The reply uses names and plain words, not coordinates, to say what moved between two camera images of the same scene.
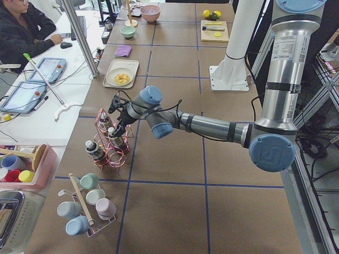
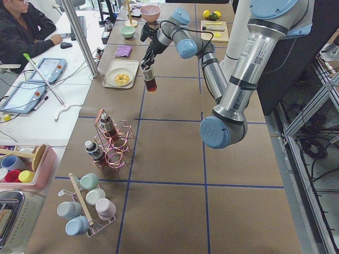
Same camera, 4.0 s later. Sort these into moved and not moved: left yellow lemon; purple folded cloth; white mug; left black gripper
Moved: left black gripper
Not moved: left yellow lemon; purple folded cloth; white mug
